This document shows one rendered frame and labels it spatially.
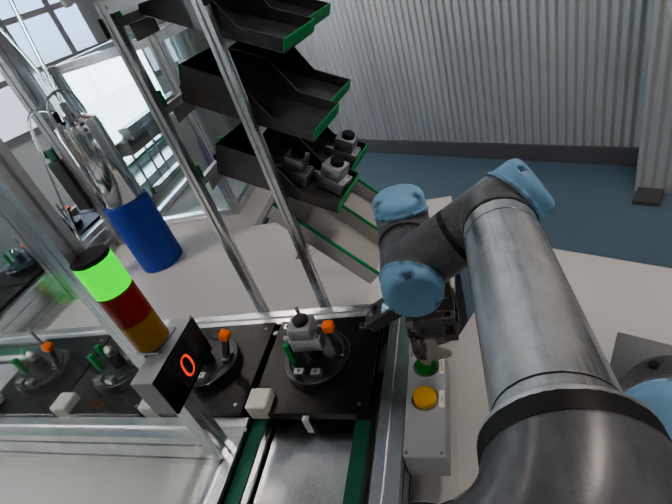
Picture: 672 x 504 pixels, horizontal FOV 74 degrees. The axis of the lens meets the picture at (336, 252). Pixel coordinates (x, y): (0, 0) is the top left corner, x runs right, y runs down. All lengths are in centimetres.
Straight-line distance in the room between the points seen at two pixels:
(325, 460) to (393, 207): 48
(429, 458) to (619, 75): 267
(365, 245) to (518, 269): 75
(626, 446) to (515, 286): 14
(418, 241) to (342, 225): 57
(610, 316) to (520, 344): 80
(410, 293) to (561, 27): 270
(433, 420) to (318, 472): 22
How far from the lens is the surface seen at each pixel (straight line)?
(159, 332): 67
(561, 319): 32
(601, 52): 312
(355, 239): 109
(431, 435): 80
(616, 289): 116
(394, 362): 90
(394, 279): 52
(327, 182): 97
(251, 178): 97
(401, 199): 61
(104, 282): 62
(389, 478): 78
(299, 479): 88
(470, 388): 97
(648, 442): 26
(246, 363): 101
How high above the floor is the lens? 164
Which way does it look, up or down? 34 degrees down
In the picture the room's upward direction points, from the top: 20 degrees counter-clockwise
